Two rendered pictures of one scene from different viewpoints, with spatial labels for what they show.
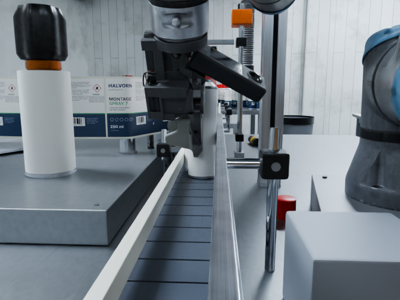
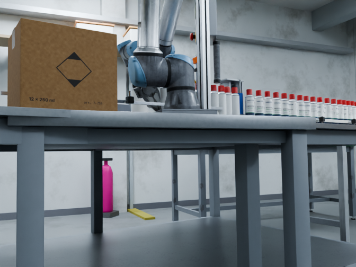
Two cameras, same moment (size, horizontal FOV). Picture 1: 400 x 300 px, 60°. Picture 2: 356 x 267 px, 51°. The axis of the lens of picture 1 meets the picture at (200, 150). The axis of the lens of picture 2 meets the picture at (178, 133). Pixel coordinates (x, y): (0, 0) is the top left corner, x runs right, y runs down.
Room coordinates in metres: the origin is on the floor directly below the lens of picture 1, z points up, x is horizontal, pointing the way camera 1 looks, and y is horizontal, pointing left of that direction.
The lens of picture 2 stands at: (-0.43, -1.47, 0.72)
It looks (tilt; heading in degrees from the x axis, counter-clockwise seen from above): 3 degrees up; 53
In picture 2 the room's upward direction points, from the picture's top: 1 degrees counter-clockwise
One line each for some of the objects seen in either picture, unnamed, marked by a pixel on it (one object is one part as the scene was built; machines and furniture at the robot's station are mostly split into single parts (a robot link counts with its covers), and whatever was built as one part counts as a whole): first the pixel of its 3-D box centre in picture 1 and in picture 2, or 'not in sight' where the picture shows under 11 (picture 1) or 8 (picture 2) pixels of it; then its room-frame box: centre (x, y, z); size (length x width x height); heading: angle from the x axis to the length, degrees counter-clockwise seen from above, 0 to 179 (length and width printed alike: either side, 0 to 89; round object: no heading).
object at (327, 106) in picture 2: not in sight; (327, 113); (1.93, -0.07, 0.98); 0.05 x 0.05 x 0.20
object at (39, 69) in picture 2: not in sight; (61, 76); (0.01, -0.26, 0.99); 0.30 x 0.24 x 0.27; 175
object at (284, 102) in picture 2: not in sight; (284, 109); (1.49, -0.05, 0.98); 0.05 x 0.05 x 0.20
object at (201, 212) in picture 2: not in sight; (264, 183); (2.64, 1.09, 0.40); 1.90 x 0.75 x 0.80; 166
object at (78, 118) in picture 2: not in sight; (139, 131); (0.32, -0.25, 0.81); 0.90 x 0.90 x 0.04; 76
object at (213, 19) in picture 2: not in sight; (205, 22); (0.81, -0.09, 1.38); 0.17 x 0.10 x 0.19; 52
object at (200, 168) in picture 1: (202, 119); (165, 100); (0.62, 0.00, 0.98); 0.05 x 0.05 x 0.20
